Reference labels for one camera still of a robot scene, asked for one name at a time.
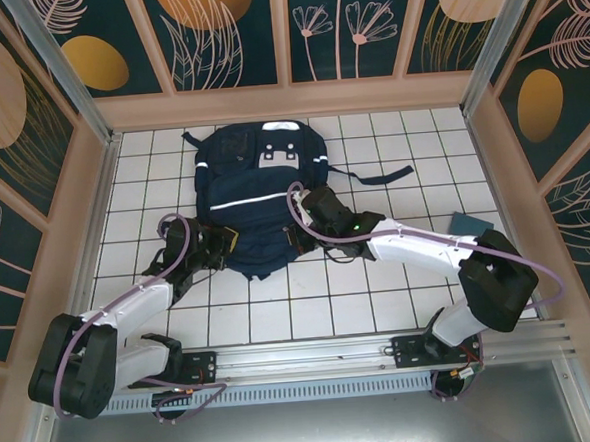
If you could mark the navy blue backpack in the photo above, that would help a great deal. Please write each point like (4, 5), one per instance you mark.
(255, 218)

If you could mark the teal leather wallet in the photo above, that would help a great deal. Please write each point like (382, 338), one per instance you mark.
(468, 220)

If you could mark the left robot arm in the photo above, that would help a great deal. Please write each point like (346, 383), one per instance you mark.
(135, 306)

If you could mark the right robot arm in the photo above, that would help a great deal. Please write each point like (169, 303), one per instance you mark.
(412, 249)

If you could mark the grey metal sheet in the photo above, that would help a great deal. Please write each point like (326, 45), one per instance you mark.
(308, 430)

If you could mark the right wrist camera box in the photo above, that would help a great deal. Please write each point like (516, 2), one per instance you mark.
(301, 208)

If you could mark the aluminium mounting rail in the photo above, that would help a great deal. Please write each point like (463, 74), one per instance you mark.
(303, 353)

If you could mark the aluminium side rail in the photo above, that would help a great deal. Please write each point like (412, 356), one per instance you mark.
(103, 185)
(475, 132)

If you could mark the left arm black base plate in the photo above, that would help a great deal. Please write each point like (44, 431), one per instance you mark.
(198, 364)

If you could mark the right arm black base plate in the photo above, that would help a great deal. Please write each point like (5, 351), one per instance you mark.
(413, 351)

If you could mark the aluminium corner post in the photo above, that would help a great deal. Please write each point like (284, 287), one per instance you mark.
(74, 89)
(490, 49)

